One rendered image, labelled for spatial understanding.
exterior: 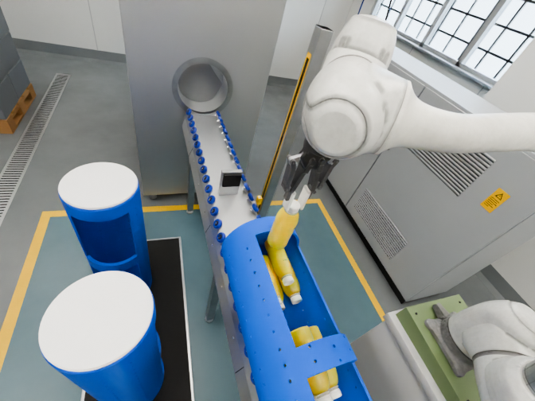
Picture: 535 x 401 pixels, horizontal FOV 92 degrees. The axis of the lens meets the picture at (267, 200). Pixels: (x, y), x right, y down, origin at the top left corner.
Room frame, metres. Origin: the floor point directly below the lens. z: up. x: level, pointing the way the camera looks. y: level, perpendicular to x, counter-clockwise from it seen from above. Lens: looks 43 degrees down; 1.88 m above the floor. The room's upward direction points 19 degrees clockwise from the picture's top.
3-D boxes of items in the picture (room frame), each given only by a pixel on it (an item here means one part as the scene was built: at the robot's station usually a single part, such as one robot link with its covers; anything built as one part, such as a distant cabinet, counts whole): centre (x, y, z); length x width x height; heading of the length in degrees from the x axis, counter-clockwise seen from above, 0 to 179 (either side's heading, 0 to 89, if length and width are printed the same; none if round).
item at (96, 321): (0.22, 0.34, 1.03); 0.28 x 0.28 x 0.01
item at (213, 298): (0.68, 0.11, 0.31); 0.06 x 0.06 x 0.63; 33
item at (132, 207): (0.66, 0.67, 0.59); 0.28 x 0.28 x 0.88
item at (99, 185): (0.66, 0.67, 1.03); 0.28 x 0.28 x 0.01
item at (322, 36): (1.27, 0.01, 0.85); 0.06 x 0.06 x 1.70; 33
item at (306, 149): (0.53, -0.07, 1.58); 0.08 x 0.07 x 0.09; 123
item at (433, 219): (2.34, -1.04, 0.72); 2.15 x 0.54 x 1.45; 30
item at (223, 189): (0.96, 0.20, 1.00); 0.10 x 0.04 x 0.15; 123
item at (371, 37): (0.51, -0.07, 1.77); 0.13 x 0.11 x 0.16; 175
